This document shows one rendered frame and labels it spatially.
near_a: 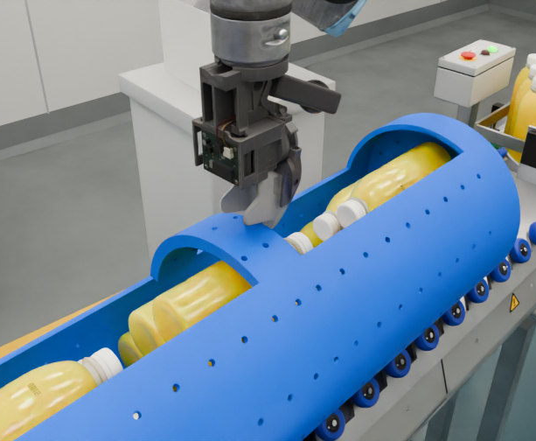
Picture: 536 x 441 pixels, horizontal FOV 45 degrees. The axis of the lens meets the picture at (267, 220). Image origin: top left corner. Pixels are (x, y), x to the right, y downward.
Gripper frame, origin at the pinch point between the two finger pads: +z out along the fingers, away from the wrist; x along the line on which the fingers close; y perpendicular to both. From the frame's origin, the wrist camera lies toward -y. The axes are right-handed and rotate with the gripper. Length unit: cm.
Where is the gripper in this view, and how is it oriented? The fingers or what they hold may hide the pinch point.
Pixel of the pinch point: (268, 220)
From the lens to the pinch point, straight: 74.6
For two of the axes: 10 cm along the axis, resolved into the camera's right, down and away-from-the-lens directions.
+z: 0.0, 8.3, 5.6
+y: -7.0, 4.0, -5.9
